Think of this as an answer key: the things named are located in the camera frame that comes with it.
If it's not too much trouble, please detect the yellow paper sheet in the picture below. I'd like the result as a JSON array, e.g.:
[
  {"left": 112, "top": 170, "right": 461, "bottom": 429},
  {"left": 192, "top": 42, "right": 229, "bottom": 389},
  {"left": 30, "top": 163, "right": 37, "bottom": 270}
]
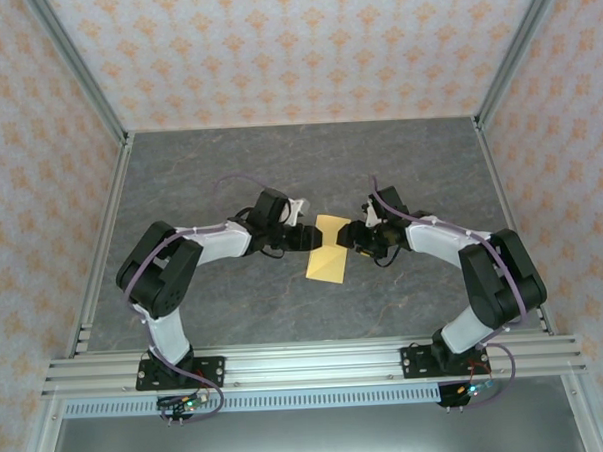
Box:
[{"left": 302, "top": 212, "right": 356, "bottom": 287}]

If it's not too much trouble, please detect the grey metal sheet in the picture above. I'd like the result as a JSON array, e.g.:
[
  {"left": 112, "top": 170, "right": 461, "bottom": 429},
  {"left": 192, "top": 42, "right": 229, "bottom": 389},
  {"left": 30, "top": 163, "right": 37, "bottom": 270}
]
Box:
[{"left": 37, "top": 396, "right": 591, "bottom": 452}]

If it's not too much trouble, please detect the small circuit board with LED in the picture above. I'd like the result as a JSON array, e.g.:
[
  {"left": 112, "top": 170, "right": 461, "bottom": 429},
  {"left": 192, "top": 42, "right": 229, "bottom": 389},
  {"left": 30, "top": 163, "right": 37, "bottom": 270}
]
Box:
[
  {"left": 455, "top": 379, "right": 496, "bottom": 399},
  {"left": 156, "top": 391, "right": 211, "bottom": 412}
]

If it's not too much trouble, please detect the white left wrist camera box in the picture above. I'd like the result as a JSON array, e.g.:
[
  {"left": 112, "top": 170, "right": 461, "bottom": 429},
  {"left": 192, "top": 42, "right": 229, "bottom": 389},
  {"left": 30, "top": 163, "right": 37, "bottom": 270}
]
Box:
[{"left": 279, "top": 197, "right": 312, "bottom": 227}]

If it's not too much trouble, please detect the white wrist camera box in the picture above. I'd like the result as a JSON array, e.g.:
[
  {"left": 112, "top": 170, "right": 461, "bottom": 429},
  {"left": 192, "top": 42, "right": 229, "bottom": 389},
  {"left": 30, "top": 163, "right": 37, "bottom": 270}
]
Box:
[
  {"left": 279, "top": 197, "right": 312, "bottom": 227},
  {"left": 359, "top": 197, "right": 383, "bottom": 227}
]

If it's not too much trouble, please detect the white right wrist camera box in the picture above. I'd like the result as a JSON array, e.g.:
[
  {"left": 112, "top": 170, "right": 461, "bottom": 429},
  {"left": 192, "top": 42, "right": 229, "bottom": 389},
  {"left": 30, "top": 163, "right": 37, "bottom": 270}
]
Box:
[{"left": 359, "top": 197, "right": 383, "bottom": 227}]

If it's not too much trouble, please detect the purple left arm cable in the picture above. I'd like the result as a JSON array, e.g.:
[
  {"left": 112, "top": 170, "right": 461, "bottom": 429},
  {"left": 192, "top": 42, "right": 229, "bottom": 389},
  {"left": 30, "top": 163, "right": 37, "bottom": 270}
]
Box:
[{"left": 117, "top": 171, "right": 279, "bottom": 426}]

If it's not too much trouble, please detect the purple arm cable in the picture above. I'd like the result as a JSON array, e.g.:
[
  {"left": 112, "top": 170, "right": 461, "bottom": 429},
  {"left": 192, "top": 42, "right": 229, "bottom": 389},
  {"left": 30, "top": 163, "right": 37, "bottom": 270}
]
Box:
[
  {"left": 117, "top": 171, "right": 279, "bottom": 426},
  {"left": 368, "top": 167, "right": 535, "bottom": 414}
]

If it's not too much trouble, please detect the aluminium mounting rail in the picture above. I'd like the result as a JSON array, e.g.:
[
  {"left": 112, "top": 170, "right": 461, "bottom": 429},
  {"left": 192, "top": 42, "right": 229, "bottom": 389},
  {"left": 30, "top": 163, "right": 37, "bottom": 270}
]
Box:
[{"left": 40, "top": 331, "right": 588, "bottom": 399}]

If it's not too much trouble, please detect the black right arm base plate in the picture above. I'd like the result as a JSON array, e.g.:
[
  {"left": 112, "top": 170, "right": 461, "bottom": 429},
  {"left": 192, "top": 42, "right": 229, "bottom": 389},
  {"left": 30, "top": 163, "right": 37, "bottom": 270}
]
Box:
[{"left": 400, "top": 341, "right": 491, "bottom": 382}]

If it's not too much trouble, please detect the aluminium table side rail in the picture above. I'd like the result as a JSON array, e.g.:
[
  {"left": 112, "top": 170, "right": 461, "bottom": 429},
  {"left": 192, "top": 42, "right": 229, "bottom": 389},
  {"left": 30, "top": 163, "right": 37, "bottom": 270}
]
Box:
[
  {"left": 471, "top": 114, "right": 557, "bottom": 340},
  {"left": 54, "top": 132, "right": 146, "bottom": 358}
]

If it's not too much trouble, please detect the slotted grey cable duct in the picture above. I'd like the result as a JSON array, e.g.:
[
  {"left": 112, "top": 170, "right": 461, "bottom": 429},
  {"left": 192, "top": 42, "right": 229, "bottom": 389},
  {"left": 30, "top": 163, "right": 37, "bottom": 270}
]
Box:
[{"left": 62, "top": 380, "right": 560, "bottom": 421}]

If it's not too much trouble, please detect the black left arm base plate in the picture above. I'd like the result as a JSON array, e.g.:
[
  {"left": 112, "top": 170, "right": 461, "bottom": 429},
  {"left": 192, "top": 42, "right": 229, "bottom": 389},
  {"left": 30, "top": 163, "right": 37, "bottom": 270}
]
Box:
[{"left": 134, "top": 355, "right": 228, "bottom": 393}]

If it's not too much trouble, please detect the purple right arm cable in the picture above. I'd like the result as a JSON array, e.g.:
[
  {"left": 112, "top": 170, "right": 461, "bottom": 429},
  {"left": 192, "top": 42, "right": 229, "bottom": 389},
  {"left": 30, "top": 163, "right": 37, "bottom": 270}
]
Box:
[{"left": 368, "top": 167, "right": 535, "bottom": 414}]

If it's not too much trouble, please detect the aluminium frame post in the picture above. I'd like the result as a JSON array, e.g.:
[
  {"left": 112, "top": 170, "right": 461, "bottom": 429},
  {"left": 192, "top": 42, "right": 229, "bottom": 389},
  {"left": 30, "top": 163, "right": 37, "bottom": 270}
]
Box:
[
  {"left": 469, "top": 0, "right": 573, "bottom": 129},
  {"left": 23, "top": 0, "right": 132, "bottom": 149}
]

